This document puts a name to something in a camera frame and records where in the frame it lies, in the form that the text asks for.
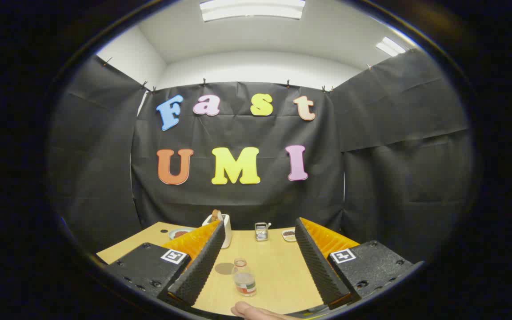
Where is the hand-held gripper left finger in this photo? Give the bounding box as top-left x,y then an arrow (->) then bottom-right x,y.
105,220 -> 226,307

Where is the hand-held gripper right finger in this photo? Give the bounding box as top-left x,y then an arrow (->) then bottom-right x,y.
295,217 -> 424,311

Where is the clear plastic juice bottle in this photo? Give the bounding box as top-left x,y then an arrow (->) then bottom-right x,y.
232,258 -> 257,297

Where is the wooden table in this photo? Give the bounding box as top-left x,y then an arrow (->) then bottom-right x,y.
96,221 -> 328,317

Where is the white toaster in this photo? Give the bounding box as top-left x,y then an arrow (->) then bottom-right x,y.
202,213 -> 232,249

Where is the black backdrop cloth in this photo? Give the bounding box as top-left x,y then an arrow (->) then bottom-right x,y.
47,47 -> 476,264

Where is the small ceiling light panel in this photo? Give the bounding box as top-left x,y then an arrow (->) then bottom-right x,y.
375,36 -> 407,57

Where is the large ceiling light panel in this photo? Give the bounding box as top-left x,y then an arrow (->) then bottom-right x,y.
199,0 -> 306,23

